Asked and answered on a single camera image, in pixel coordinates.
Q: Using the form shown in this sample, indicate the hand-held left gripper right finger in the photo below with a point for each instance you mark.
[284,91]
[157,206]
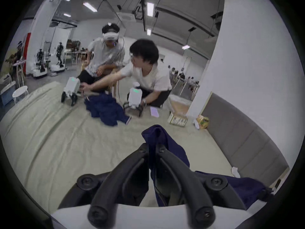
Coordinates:
[183,175]

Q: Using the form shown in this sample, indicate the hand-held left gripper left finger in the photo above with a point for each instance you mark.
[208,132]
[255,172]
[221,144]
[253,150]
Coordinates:
[104,192]

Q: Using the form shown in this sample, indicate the dark blue shirt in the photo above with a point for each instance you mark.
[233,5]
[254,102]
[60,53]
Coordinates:
[170,141]
[104,108]

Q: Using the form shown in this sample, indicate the small white cloth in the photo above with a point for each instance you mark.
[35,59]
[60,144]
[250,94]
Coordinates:
[236,172]

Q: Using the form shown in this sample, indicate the small open carton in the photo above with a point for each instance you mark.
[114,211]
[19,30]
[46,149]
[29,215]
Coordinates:
[177,120]

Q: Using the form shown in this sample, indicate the yellow snack bag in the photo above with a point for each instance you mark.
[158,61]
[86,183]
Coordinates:
[203,122]

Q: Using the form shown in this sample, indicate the bed with pale green sheet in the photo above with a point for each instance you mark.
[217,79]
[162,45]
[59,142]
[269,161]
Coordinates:
[59,139]

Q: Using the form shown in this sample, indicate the pale purple phone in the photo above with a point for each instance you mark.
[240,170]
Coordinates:
[154,112]

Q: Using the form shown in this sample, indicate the clear plastic bag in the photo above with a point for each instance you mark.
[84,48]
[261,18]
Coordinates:
[180,104]

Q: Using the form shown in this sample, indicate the grey padded headboard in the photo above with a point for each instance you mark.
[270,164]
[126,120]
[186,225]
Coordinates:
[243,132]

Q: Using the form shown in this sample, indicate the white spare hand-held gripper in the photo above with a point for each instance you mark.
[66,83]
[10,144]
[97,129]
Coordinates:
[135,96]
[71,86]

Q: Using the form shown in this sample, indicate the group of people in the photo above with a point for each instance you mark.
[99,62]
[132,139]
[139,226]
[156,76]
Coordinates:
[183,76]

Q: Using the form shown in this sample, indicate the white round stool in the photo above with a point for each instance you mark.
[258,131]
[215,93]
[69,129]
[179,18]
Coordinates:
[20,92]

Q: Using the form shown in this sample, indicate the white table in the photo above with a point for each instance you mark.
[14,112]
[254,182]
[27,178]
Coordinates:
[75,55]

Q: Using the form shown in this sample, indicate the humanoid robot on white base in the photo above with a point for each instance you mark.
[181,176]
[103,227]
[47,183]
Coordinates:
[58,58]
[40,63]

